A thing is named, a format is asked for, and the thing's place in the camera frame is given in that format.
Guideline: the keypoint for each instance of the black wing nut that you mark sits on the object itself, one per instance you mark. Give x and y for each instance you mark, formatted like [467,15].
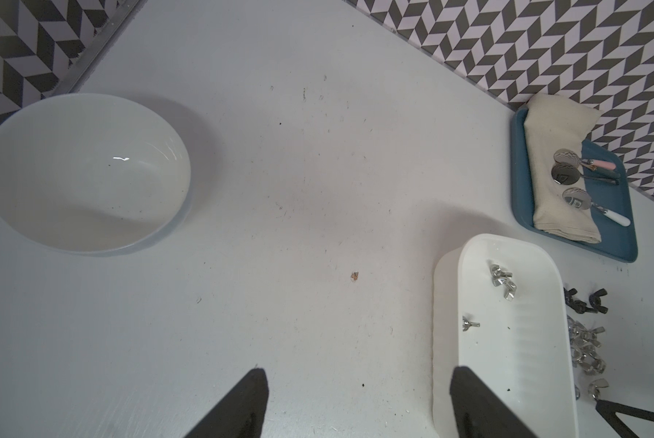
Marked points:
[595,301]
[577,305]

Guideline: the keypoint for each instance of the white round bowl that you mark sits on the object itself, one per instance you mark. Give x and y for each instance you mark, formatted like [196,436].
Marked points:
[90,173]

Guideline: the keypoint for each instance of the white storage box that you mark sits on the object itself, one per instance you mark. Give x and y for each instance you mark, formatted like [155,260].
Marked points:
[521,351]

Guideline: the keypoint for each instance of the dark handled spoon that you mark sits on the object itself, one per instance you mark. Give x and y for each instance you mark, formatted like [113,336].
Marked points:
[566,174]

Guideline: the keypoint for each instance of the removed silver wing nuts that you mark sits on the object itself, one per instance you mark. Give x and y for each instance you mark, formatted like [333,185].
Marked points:
[584,344]

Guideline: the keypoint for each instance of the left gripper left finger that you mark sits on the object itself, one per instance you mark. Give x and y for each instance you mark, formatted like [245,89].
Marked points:
[240,413]

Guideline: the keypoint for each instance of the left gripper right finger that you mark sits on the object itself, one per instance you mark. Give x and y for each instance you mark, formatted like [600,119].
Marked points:
[479,412]

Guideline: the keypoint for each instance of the beige cloth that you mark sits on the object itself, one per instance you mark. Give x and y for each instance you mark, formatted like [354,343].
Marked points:
[556,123]

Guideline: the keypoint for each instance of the teal tray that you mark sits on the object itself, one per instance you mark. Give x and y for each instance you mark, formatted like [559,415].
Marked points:
[618,242]

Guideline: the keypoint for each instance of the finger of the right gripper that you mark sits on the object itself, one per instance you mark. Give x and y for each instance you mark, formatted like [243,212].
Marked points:
[610,412]

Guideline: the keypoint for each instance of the pink handled spoon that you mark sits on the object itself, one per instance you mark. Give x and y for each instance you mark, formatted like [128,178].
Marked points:
[569,157]

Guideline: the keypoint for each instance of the silver wing nut pile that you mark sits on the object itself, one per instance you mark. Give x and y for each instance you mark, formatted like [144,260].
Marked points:
[500,278]

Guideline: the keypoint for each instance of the white handled spoon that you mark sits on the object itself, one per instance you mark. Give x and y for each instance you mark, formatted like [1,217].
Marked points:
[580,200]

